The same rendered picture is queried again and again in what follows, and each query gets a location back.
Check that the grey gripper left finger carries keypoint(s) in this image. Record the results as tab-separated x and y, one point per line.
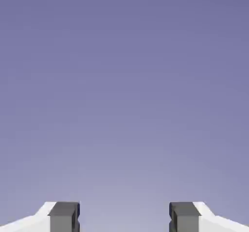
61	217

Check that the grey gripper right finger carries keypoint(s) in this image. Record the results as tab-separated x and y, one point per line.
186	217

